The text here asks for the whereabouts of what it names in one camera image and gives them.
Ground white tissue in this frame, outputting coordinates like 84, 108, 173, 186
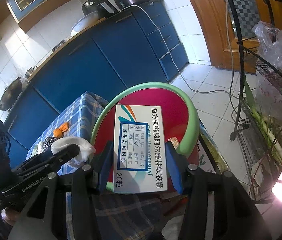
51, 137, 96, 168

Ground white green medicine box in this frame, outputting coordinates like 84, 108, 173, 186
113, 104, 168, 194

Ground orange plastic bag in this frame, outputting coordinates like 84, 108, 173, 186
53, 122, 69, 139

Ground blue kitchen cabinets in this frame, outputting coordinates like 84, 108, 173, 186
5, 0, 189, 166

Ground person's left hand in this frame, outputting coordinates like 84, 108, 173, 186
1, 208, 21, 226

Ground black patterned crumpled bag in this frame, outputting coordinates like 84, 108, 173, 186
41, 137, 57, 152

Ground blue plaid tablecloth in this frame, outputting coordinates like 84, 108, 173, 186
25, 91, 109, 240

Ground red bin green rim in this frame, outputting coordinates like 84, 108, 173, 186
90, 81, 201, 193

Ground green onions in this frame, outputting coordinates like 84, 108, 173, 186
244, 81, 282, 166

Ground dark wok pan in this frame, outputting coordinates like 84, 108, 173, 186
0, 77, 22, 111

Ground steel kettle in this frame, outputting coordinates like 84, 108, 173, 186
25, 67, 34, 78

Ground white bowl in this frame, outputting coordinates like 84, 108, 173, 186
70, 11, 99, 37

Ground clear plastic bag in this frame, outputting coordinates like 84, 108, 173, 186
252, 21, 282, 70

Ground black air fryer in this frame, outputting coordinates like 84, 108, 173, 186
82, 0, 119, 18

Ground wooden door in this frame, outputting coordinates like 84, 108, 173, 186
190, 0, 282, 72

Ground white power cable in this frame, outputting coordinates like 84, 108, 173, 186
120, 3, 242, 100

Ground black wire rack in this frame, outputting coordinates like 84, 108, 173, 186
226, 0, 282, 204

